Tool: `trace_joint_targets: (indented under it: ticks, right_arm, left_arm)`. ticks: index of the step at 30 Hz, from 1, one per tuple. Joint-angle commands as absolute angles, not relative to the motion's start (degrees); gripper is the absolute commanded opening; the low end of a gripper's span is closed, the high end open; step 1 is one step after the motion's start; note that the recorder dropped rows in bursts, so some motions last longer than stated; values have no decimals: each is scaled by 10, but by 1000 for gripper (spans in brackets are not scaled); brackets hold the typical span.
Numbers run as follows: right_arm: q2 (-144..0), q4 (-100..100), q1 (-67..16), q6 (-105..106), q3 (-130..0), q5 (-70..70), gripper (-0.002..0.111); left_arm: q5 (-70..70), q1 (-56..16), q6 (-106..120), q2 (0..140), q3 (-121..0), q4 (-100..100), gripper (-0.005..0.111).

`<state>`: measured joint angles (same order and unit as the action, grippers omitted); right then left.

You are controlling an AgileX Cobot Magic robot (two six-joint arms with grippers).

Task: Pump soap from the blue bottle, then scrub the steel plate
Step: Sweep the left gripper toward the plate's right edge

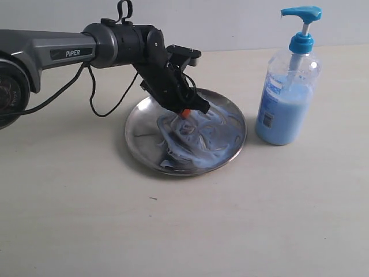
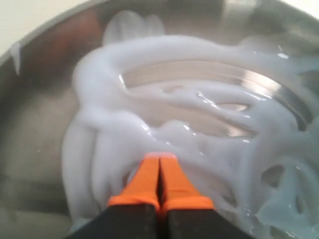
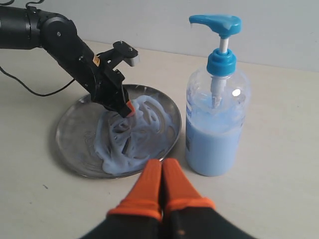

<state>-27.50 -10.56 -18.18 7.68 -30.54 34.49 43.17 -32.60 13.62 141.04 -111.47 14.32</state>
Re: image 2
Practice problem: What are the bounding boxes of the light blue soap gel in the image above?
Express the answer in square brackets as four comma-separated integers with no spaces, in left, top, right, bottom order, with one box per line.
[62,10,319,239]

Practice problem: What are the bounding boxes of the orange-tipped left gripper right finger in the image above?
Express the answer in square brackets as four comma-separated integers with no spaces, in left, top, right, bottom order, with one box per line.
[159,154,251,239]

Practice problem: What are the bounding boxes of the round steel plate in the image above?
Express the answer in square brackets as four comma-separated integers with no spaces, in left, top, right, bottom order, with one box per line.
[0,0,319,239]

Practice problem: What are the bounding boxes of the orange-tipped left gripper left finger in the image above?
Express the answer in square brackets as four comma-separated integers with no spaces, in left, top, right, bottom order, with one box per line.
[107,153,160,239]

